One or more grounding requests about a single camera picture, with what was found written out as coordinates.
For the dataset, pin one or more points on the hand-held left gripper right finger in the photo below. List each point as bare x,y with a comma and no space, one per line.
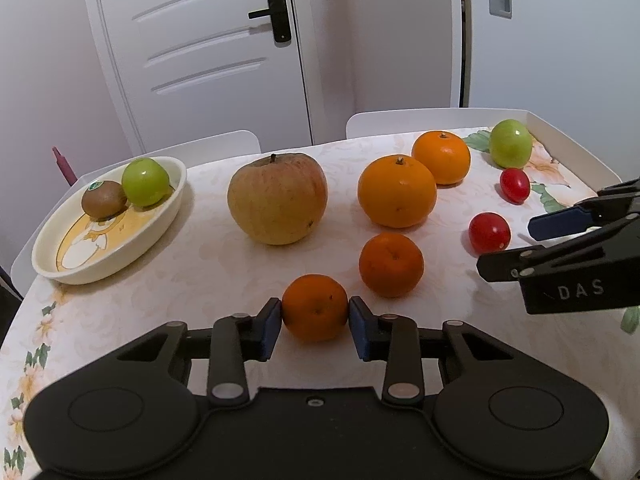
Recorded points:
359,329

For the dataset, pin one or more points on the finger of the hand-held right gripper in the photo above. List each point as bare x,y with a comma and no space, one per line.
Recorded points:
560,222
500,266

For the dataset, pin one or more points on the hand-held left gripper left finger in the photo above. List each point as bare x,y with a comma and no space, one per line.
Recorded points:
272,326

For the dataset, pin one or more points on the red cherry tomato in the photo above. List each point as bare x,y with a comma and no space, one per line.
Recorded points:
515,186
489,232

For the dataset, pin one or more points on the small dark orange mandarin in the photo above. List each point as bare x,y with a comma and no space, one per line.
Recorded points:
315,307
391,265

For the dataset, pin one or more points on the green apple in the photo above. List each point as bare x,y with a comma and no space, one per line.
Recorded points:
510,144
146,182

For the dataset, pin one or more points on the large orange with stem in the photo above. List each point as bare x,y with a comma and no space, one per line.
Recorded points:
397,192

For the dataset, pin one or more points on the cream oval dish duck print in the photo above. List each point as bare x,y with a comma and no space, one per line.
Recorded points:
100,260

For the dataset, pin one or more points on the white chair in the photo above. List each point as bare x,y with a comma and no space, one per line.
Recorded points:
575,147
22,272
225,142

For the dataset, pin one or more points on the floral cream tablecloth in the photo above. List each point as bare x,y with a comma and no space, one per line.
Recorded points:
200,285

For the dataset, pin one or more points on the medium orange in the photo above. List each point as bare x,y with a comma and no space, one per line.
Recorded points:
442,157

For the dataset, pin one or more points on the large yellow apple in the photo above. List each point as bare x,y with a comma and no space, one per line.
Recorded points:
277,200

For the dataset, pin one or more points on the white tall cabinet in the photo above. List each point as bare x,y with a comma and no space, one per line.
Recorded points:
575,35

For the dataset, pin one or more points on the brown kiwi with sticker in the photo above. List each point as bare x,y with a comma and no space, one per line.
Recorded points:
104,200

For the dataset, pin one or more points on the white panelled door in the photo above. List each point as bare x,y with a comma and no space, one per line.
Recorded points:
200,100

